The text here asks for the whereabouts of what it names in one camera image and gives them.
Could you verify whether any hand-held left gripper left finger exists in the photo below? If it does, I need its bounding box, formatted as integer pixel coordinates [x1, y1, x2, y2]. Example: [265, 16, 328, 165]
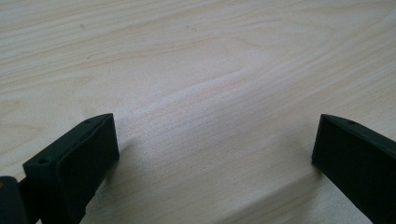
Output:
[22, 113, 120, 224]

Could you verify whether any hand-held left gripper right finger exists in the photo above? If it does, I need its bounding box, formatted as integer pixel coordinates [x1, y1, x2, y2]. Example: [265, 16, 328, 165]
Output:
[311, 113, 396, 224]

